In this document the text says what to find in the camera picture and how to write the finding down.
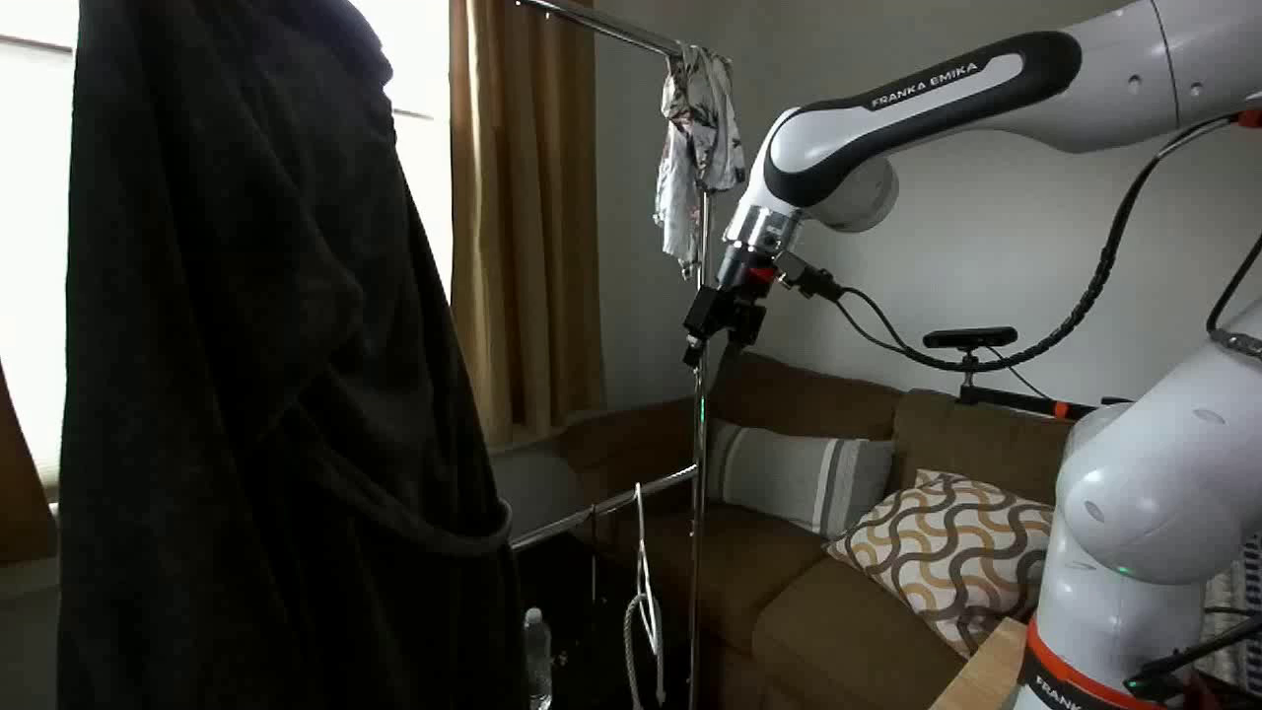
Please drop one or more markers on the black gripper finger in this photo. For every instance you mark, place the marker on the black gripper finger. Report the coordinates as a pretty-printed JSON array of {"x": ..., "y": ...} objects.
[{"x": 711, "y": 356}]

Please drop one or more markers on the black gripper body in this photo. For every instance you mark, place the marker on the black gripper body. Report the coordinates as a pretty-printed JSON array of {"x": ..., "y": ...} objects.
[{"x": 728, "y": 323}]

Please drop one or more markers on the black robe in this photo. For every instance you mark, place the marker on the black robe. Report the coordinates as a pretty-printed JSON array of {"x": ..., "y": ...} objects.
[{"x": 261, "y": 396}]

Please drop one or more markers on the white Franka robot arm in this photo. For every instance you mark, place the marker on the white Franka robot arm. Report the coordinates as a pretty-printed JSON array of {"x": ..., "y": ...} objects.
[{"x": 1147, "y": 500}]

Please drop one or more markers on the metal garment rack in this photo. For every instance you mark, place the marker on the metal garment rack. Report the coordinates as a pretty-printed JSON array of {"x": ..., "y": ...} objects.
[{"x": 701, "y": 436}]

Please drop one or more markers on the grey striped pillow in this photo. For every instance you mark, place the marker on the grey striped pillow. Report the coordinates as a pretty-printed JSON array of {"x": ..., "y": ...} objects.
[{"x": 801, "y": 481}]

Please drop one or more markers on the white patterned cloth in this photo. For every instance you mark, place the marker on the white patterned cloth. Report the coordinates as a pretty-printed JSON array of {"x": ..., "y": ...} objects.
[{"x": 686, "y": 172}]

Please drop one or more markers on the tan curtain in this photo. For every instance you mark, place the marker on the tan curtain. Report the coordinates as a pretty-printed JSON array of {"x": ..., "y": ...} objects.
[{"x": 528, "y": 264}]

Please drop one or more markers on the white plastic hanger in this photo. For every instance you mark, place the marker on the white plastic hanger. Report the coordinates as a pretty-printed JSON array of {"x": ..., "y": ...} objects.
[{"x": 645, "y": 567}]

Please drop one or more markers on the brown sofa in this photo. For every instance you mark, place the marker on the brown sofa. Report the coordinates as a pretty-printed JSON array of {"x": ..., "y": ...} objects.
[{"x": 791, "y": 619}]

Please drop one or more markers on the brown wave patterned pillow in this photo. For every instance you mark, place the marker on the brown wave patterned pillow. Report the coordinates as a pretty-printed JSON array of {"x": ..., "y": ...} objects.
[{"x": 947, "y": 553}]

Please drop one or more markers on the white bottle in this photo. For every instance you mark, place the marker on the white bottle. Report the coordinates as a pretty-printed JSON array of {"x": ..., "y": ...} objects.
[{"x": 537, "y": 653}]

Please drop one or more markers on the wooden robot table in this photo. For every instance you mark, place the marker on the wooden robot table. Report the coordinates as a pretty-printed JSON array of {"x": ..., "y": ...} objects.
[{"x": 988, "y": 677}]

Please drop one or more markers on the black camera on tripod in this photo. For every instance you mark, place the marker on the black camera on tripod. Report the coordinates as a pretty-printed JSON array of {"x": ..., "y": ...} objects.
[{"x": 973, "y": 336}]

